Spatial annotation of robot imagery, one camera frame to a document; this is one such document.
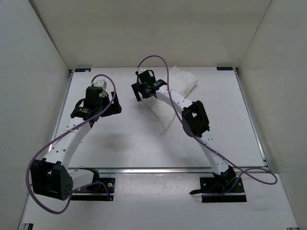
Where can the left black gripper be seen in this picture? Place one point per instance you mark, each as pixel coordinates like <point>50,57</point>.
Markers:
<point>114,108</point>

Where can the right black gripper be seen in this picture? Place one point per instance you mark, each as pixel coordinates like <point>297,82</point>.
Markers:
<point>137,88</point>

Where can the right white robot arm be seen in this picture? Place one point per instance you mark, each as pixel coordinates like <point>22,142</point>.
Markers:
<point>194,120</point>

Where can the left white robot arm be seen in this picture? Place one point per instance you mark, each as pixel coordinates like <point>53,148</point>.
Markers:
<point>50,176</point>

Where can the left blue corner label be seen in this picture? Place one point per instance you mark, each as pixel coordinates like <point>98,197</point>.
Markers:
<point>82,70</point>

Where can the blue corner label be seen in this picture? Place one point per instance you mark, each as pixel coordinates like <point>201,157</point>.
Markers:
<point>224,68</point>
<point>82,70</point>

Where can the right blue corner label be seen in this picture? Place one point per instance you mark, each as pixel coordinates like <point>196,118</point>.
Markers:
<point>224,68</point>

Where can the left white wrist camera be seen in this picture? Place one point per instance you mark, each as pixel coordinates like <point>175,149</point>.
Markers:
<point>102,84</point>

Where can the aluminium table front rail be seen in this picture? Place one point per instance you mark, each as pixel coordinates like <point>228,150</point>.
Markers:
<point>154,170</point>

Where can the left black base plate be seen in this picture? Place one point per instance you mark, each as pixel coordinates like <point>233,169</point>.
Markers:
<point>97,192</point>

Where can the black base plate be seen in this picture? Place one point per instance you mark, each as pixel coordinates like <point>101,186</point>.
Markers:
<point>97,192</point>
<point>212,192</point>

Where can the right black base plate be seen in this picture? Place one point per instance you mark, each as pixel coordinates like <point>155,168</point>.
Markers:
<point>212,192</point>

